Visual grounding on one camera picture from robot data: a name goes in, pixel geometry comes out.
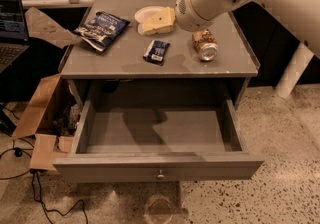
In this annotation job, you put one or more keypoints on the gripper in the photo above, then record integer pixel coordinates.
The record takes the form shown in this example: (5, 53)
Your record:
(185, 15)

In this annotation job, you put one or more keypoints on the blue rxbar blueberry wrapper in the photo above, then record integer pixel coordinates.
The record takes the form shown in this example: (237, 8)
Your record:
(155, 52)

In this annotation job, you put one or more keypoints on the grey open top drawer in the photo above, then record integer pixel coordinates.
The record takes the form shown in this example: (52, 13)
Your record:
(115, 142)

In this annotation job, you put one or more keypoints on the metal drawer knob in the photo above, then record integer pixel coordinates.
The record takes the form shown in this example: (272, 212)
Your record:
(160, 176)

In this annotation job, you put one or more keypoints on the grey cabinet table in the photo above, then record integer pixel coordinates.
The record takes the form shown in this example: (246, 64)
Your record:
(124, 58)

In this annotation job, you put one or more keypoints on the blue chip bag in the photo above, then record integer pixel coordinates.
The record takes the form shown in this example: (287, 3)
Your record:
(101, 31)

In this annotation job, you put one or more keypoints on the gold soda can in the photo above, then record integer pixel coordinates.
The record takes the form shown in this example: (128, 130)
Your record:
(205, 45)

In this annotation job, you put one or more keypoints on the open laptop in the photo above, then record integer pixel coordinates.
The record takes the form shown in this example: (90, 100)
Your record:
(14, 37)

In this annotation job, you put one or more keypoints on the brown cardboard box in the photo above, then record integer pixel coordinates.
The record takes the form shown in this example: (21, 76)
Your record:
(51, 95)

